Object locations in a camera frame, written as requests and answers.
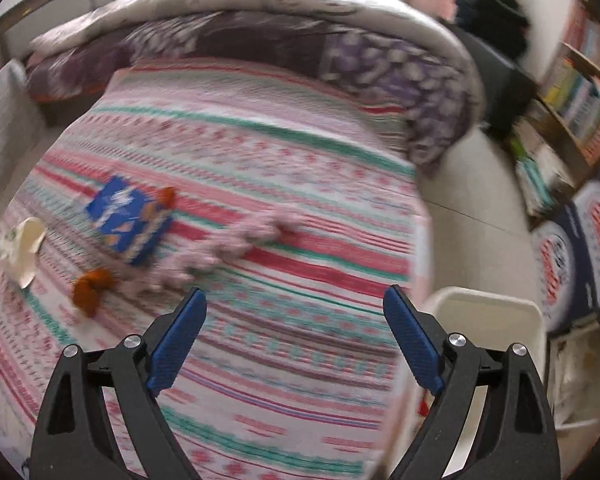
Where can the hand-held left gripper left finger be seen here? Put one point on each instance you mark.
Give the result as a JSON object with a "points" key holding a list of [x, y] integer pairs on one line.
{"points": [[172, 345]]}

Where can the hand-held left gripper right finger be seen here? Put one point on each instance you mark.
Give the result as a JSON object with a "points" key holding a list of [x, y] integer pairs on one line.
{"points": [[412, 340]]}

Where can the white plastic waste bin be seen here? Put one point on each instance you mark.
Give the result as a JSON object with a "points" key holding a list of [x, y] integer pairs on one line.
{"points": [[480, 315]]}

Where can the orange snack wrapper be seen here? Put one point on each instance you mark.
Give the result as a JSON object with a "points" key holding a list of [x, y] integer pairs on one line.
{"points": [[91, 290]]}

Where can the pink knitted scarf, orange pompoms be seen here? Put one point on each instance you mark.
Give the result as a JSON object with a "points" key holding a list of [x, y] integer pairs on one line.
{"points": [[215, 255]]}

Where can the striped patterned tablecloth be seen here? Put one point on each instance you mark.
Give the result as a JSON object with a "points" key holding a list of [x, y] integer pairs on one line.
{"points": [[290, 270]]}

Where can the blue cardboard snack box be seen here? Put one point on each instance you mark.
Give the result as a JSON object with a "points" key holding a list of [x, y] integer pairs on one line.
{"points": [[120, 215]]}

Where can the small orange wrapper piece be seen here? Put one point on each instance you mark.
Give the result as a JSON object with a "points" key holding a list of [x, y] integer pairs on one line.
{"points": [[165, 197]]}

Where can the crushed white paper cup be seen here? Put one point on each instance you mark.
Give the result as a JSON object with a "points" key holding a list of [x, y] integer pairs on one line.
{"points": [[22, 250]]}

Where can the pile of books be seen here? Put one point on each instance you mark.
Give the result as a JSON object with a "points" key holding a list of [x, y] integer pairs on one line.
{"points": [[540, 175]]}

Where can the black storage bench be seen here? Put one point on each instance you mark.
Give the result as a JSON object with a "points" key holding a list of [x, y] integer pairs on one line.
{"points": [[505, 90]]}

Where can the purple patterned bed sheet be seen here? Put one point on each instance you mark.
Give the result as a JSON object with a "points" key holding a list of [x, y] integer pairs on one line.
{"points": [[380, 75]]}

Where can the grey white cloth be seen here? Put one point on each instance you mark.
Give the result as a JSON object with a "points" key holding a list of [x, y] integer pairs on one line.
{"points": [[0, 110]]}

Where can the row of colourful books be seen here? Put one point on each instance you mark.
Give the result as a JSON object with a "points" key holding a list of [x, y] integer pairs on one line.
{"points": [[580, 100]]}

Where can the wooden bookshelf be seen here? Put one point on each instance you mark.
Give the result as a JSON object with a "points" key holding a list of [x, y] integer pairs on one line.
{"points": [[580, 60]]}

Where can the pile of dark clothes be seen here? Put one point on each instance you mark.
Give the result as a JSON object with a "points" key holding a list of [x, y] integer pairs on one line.
{"points": [[495, 15]]}

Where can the folded purple floral quilt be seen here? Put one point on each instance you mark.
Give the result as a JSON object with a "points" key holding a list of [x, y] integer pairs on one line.
{"points": [[330, 5]]}

